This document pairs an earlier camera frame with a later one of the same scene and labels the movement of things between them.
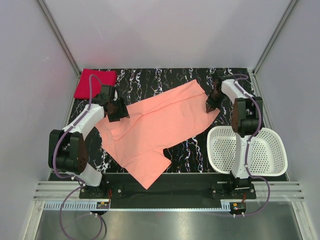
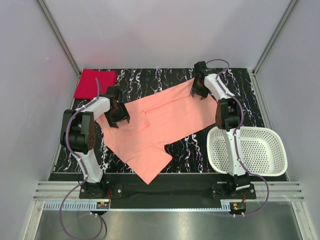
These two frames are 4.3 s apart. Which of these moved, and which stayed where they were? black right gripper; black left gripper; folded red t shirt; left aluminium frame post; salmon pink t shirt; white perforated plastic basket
Moved: salmon pink t shirt; black right gripper
Stayed: black left gripper; folded red t shirt; white perforated plastic basket; left aluminium frame post
